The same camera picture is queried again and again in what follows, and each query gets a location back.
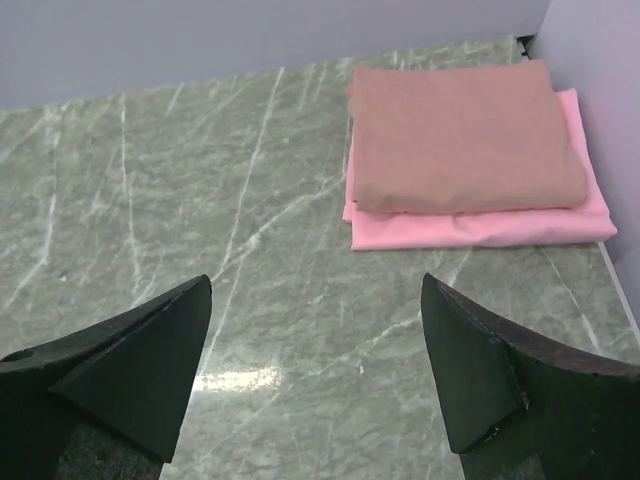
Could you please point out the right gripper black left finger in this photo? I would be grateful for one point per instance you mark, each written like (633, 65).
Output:
(108, 401)

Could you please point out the folded tan t-shirt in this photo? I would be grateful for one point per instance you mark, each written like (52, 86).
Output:
(462, 140)

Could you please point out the folded pink t-shirt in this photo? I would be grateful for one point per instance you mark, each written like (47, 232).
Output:
(591, 222)

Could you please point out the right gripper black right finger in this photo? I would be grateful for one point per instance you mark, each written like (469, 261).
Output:
(519, 405)

